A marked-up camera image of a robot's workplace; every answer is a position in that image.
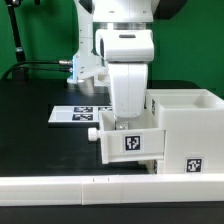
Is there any white drawer box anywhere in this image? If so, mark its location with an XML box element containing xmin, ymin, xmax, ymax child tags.
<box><xmin>142</xmin><ymin>160</ymin><xmax>157</xmax><ymax>174</ymax></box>
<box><xmin>88</xmin><ymin>109</ymin><xmax>165</xmax><ymax>164</ymax></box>

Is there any black cable upper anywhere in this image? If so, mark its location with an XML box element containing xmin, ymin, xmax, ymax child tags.
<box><xmin>1</xmin><ymin>59</ymin><xmax>74</xmax><ymax>80</ymax></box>

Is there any black cable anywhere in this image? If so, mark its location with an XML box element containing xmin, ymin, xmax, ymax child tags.
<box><xmin>19</xmin><ymin>66</ymin><xmax>74</xmax><ymax>74</ymax></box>
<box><xmin>1</xmin><ymin>59</ymin><xmax>74</xmax><ymax>80</ymax></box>

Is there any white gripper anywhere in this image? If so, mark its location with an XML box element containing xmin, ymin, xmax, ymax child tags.
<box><xmin>108</xmin><ymin>63</ymin><xmax>148</xmax><ymax>130</ymax></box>

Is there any white drawer box front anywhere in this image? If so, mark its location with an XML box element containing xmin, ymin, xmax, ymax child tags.
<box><xmin>142</xmin><ymin>160</ymin><xmax>157</xmax><ymax>174</ymax></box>

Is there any white drawer frame cabinet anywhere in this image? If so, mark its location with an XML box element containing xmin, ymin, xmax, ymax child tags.
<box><xmin>146</xmin><ymin>89</ymin><xmax>224</xmax><ymax>174</ymax></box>

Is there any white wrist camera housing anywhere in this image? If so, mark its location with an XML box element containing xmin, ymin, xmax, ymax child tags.
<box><xmin>95</xmin><ymin>29</ymin><xmax>154</xmax><ymax>62</ymax></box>

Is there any black cable lower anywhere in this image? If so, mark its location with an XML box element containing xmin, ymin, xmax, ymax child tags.
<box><xmin>19</xmin><ymin>66</ymin><xmax>74</xmax><ymax>74</ymax></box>

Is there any white front rail barrier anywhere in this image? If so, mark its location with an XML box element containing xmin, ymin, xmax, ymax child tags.
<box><xmin>0</xmin><ymin>174</ymin><xmax>224</xmax><ymax>206</ymax></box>

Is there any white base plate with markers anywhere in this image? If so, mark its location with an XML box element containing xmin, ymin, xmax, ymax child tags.
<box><xmin>48</xmin><ymin>106</ymin><xmax>112</xmax><ymax>123</ymax></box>

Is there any black camera stand pole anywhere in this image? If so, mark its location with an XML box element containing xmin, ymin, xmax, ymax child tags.
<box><xmin>2</xmin><ymin>0</ymin><xmax>29</xmax><ymax>81</ymax></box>

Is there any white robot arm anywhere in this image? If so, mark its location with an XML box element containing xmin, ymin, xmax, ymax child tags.
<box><xmin>68</xmin><ymin>0</ymin><xmax>160</xmax><ymax>130</ymax></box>

